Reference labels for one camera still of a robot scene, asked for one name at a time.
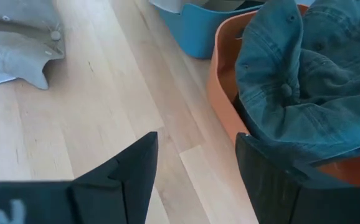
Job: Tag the blue plastic bin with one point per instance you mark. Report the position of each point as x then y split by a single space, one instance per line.
195 34

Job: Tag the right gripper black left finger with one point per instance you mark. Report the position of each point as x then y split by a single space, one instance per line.
127 186

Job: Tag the orange plastic bin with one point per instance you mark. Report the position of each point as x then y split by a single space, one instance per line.
223 90

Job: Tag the beige baseball cap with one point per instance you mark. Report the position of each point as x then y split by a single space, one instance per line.
18 53

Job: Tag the teal denim baseball cap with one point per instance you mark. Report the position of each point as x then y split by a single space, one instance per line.
323 102

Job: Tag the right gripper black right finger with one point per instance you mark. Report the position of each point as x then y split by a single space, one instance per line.
267 193

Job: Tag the khaki hat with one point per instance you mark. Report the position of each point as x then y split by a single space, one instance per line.
173 4

